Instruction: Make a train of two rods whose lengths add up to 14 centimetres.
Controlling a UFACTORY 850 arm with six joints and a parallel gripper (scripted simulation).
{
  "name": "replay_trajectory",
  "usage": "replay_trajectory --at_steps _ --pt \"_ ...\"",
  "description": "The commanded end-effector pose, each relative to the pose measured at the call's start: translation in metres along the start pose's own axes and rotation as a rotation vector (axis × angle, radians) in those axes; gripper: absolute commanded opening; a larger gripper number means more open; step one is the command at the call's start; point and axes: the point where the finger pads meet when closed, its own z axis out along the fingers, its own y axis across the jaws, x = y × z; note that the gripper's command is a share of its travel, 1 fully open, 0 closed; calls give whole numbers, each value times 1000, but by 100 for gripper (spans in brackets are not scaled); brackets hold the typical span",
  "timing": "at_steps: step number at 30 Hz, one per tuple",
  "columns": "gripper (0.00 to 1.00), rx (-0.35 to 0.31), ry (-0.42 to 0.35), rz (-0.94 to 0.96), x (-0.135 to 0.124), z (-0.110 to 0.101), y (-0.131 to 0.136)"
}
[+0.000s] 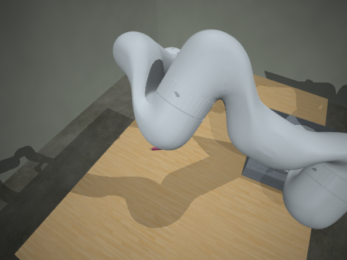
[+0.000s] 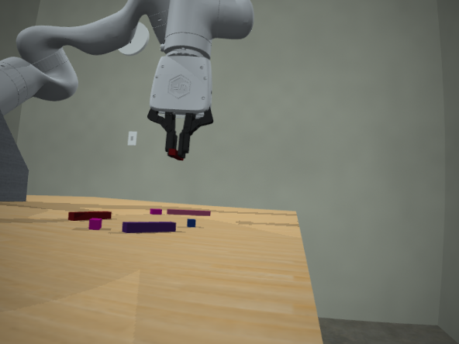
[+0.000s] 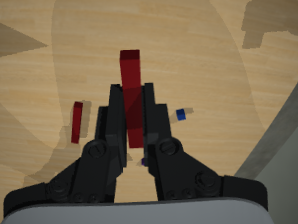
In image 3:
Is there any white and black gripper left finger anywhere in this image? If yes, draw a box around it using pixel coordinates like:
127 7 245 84
3 84 127 219

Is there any small blue cube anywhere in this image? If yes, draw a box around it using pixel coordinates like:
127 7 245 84
176 108 186 121

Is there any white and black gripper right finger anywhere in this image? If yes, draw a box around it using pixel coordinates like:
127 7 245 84
141 83 268 212

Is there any red rod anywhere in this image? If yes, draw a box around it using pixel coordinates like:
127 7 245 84
71 101 83 144
120 49 143 149

